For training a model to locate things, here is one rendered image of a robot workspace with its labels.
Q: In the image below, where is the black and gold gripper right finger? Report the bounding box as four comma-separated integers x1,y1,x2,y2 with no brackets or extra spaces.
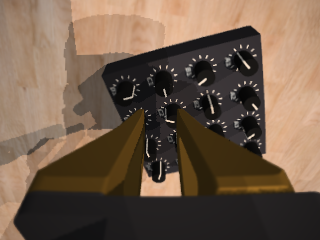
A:
176,109,295,196

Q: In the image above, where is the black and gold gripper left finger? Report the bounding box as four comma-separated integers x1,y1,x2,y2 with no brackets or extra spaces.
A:
26,109,145,196

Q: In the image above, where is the black knob box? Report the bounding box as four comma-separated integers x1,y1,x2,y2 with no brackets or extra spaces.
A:
102,26,266,183

